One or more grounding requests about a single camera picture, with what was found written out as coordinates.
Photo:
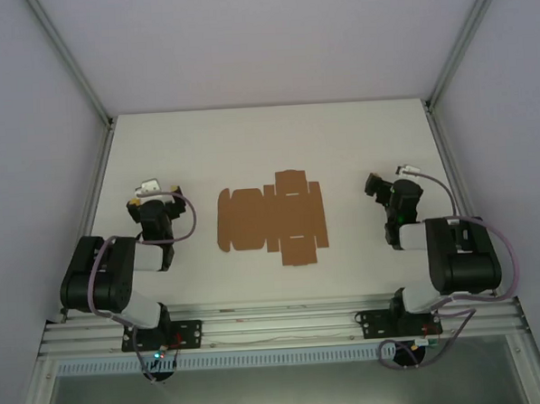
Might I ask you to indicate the brown cardboard box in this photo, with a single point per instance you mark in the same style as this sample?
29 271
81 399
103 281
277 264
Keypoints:
253 221

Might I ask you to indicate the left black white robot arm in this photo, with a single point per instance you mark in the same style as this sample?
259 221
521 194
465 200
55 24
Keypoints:
97 274

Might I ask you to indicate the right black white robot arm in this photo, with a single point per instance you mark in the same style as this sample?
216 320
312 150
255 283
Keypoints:
463 264

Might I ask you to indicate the small circuit board with LED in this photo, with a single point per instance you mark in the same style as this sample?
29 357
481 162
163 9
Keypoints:
429 341
159 354

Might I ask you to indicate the grey metal sheet panel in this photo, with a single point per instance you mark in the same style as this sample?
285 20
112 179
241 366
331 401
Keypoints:
280 391

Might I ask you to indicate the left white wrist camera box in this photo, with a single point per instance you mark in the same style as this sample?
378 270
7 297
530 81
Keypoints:
149 186

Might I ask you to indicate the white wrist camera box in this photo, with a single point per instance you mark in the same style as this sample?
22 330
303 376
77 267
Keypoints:
149 186
408 170

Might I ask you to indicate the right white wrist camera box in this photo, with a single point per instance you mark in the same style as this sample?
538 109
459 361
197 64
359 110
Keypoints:
408 170

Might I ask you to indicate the left aluminium side rail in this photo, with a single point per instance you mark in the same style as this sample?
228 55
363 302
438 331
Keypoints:
97 175

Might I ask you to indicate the aluminium side rail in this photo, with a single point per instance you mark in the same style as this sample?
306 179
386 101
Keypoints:
97 175
445 156

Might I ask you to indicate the right aluminium side rail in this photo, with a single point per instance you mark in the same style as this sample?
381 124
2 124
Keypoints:
445 156

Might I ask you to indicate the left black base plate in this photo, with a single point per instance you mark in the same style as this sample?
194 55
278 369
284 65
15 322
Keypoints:
191 333

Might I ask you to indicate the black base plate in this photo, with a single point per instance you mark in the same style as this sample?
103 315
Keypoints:
191 333
371 323

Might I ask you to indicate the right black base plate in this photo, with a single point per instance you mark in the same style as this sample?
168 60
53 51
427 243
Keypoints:
371 323

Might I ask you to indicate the aluminium mounting rail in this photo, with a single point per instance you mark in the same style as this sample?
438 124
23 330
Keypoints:
281 328

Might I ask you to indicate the left aluminium frame post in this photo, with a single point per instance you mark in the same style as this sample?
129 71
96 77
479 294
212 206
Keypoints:
70 58

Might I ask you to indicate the aluminium frame post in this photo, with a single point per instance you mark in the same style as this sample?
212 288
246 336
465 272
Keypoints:
462 33
70 58

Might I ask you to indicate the right aluminium frame post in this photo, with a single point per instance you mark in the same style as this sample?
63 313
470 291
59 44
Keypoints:
462 33

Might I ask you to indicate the aluminium frame beam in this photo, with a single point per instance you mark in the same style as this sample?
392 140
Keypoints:
532 369
35 395

